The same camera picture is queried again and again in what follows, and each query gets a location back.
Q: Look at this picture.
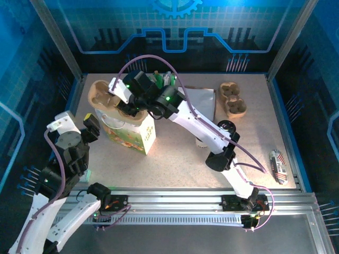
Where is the brown pulp cup carrier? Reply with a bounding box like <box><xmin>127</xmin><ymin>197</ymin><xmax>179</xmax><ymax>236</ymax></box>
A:
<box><xmin>218</xmin><ymin>81</ymin><xmax>247</xmax><ymax>119</ymax></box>
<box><xmin>88</xmin><ymin>80</ymin><xmax>145</xmax><ymax>125</ymax></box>

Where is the white printed paper bag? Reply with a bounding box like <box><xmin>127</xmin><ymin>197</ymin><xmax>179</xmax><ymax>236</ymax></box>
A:
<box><xmin>94</xmin><ymin>107</ymin><xmax>156</xmax><ymax>156</ymax></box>

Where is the mint green alarm clock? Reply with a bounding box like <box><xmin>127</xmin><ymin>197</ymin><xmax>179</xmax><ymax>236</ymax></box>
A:
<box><xmin>80</xmin><ymin>169</ymin><xmax>93</xmax><ymax>184</ymax></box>

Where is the black plastic cup lid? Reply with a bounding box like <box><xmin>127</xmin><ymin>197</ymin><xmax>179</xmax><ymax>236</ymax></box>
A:
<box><xmin>217</xmin><ymin>119</ymin><xmax>237</xmax><ymax>135</ymax></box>

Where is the small black controller board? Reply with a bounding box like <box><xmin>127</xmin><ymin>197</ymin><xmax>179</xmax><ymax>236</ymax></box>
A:
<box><xmin>241</xmin><ymin>214</ymin><xmax>260</xmax><ymax>230</ymax></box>
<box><xmin>92</xmin><ymin>213</ymin><xmax>112</xmax><ymax>225</ymax></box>

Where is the striped snack packet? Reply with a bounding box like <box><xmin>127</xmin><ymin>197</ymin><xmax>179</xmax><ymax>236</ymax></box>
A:
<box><xmin>269</xmin><ymin>149</ymin><xmax>289</xmax><ymax>186</ymax></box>

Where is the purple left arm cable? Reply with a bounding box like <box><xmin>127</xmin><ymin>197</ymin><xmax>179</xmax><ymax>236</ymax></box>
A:
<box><xmin>14</xmin><ymin>128</ymin><xmax>132</xmax><ymax>253</ymax></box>

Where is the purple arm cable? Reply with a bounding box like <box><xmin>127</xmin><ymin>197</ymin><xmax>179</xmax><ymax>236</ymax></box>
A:
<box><xmin>112</xmin><ymin>54</ymin><xmax>278</xmax><ymax>232</ymax></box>
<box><xmin>14</xmin><ymin>128</ymin><xmax>132</xmax><ymax>253</ymax></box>

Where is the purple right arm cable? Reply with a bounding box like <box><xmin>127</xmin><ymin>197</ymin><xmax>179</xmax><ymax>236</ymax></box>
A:
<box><xmin>112</xmin><ymin>54</ymin><xmax>278</xmax><ymax>232</ymax></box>

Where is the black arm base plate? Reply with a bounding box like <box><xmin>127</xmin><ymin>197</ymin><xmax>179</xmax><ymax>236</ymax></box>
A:
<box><xmin>221</xmin><ymin>194</ymin><xmax>270</xmax><ymax>212</ymax></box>
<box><xmin>102</xmin><ymin>194</ymin><xmax>130</xmax><ymax>212</ymax></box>

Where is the aluminium frame post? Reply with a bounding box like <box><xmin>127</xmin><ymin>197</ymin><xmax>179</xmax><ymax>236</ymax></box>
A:
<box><xmin>266</xmin><ymin>0</ymin><xmax>320</xmax><ymax>80</ymax></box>
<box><xmin>29</xmin><ymin>0</ymin><xmax>85</xmax><ymax>80</ymax></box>

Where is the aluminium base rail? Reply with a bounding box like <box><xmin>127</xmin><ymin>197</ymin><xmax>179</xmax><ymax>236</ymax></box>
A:
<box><xmin>43</xmin><ymin>186</ymin><xmax>318</xmax><ymax>215</ymax></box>

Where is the slotted cable duct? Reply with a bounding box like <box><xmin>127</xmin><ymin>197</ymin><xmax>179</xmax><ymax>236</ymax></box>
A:
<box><xmin>70</xmin><ymin>213</ymin><xmax>246</xmax><ymax>226</ymax></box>

